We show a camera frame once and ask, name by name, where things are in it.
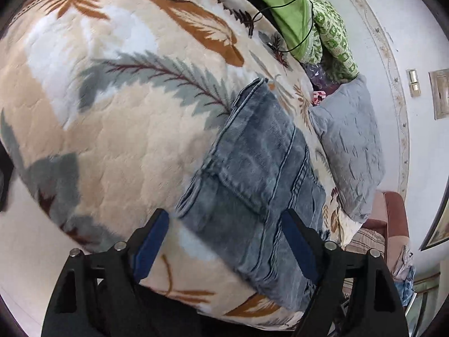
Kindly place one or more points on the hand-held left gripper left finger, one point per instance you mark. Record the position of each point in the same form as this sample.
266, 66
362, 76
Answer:
151, 245

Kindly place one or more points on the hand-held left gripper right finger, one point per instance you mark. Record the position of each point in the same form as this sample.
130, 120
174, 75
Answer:
298, 245

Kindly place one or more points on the blue denim pants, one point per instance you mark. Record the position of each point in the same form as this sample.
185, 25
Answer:
256, 168

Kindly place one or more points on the cream folded cloth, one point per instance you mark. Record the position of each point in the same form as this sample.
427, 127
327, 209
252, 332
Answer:
350, 230

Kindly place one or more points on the pink brown sofa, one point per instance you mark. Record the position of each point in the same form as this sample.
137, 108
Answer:
396, 217

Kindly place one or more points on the grey garment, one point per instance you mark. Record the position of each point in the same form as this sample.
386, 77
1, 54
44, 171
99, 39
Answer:
403, 259

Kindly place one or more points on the grey quilted pillow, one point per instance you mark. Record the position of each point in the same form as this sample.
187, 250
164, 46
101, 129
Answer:
350, 147

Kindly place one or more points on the light blue denim garment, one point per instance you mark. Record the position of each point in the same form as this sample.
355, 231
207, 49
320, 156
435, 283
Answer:
407, 288

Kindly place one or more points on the leaf print blanket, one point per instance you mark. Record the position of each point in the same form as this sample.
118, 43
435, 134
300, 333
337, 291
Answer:
122, 130

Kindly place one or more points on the dark framed picture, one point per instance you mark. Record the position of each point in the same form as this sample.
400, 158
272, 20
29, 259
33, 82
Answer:
438, 224

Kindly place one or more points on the red checked cloth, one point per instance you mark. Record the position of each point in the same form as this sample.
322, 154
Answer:
318, 97

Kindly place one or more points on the purple plastic bag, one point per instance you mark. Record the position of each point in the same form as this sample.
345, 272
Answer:
319, 75

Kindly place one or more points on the beige framed wall panel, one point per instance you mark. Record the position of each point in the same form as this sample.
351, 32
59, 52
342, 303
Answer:
440, 94

